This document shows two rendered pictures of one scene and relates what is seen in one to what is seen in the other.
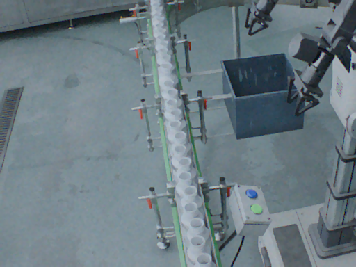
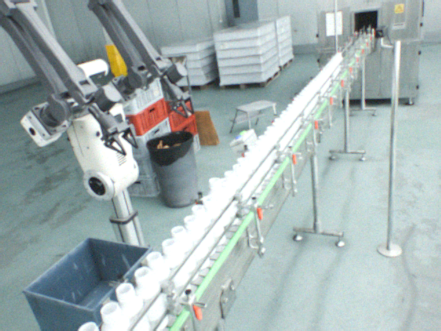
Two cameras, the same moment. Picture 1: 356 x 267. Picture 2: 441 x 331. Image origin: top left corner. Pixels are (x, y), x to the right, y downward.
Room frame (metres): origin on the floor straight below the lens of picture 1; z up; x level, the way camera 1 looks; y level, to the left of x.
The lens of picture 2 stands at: (2.36, 0.79, 1.71)
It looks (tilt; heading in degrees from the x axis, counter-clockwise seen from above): 23 degrees down; 215
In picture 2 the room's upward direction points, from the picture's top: 9 degrees counter-clockwise
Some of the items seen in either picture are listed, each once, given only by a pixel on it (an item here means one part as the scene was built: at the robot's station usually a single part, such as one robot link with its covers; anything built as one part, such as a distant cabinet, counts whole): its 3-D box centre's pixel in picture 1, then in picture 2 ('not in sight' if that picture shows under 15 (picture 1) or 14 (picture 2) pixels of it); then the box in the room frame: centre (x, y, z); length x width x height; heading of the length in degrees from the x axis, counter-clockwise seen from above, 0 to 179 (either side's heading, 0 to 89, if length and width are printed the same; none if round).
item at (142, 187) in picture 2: not in sight; (151, 174); (-0.29, -2.02, 0.11); 0.61 x 0.41 x 0.22; 12
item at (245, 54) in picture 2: not in sight; (248, 54); (-5.04, -3.23, 0.59); 1.24 x 1.03 x 1.17; 9
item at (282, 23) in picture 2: not in sight; (267, 43); (-6.60, -3.51, 0.59); 1.25 x 1.03 x 1.17; 8
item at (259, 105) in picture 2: not in sight; (252, 118); (-1.96, -1.61, 0.21); 0.61 x 0.47 x 0.41; 60
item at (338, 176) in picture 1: (344, 183); (133, 247); (1.34, -0.55, 0.65); 0.11 x 0.11 x 0.40; 7
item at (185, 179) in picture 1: (187, 195); (270, 149); (0.95, 0.08, 1.08); 0.06 x 0.06 x 0.17
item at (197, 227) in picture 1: (199, 242); (280, 135); (0.78, 0.05, 1.08); 0.06 x 0.06 x 0.17
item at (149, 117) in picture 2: not in sight; (136, 116); (-0.29, -2.03, 0.78); 0.61 x 0.41 x 0.22; 13
